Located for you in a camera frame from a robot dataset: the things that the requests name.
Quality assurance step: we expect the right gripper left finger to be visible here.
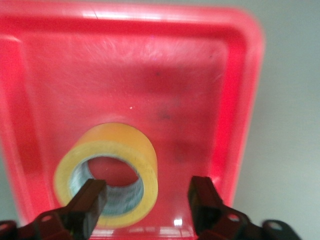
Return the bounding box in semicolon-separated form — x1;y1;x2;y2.
24;178;108;240

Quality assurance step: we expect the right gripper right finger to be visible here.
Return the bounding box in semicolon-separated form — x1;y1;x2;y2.
187;175;253;240

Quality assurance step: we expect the yellow tape roll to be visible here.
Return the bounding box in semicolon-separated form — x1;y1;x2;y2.
53;122;159;230

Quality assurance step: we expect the red plastic tray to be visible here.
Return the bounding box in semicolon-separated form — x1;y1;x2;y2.
0;2;266;240

